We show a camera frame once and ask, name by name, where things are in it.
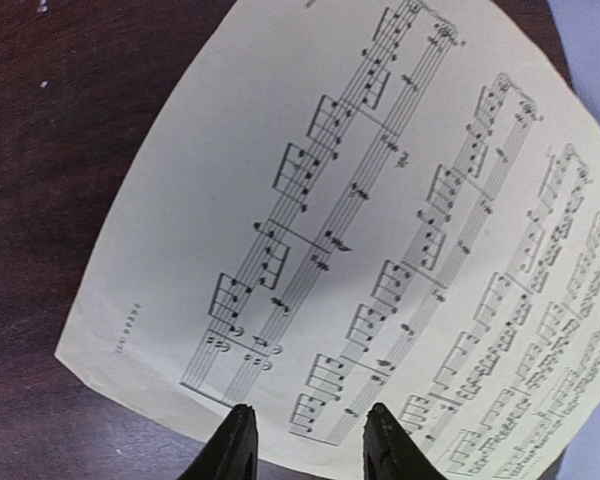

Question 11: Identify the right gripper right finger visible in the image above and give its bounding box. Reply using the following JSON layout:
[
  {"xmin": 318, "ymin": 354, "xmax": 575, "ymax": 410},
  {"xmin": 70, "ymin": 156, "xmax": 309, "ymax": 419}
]
[{"xmin": 363, "ymin": 402, "xmax": 443, "ymax": 480}]

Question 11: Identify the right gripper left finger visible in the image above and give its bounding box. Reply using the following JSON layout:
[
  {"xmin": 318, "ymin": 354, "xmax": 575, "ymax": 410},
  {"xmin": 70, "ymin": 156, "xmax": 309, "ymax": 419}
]
[{"xmin": 178, "ymin": 404, "xmax": 258, "ymax": 480}]

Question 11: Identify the yellowed sheet music paper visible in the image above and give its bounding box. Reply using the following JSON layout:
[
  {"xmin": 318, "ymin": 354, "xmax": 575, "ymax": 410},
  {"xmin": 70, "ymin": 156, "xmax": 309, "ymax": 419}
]
[{"xmin": 55, "ymin": 1, "xmax": 600, "ymax": 479}]

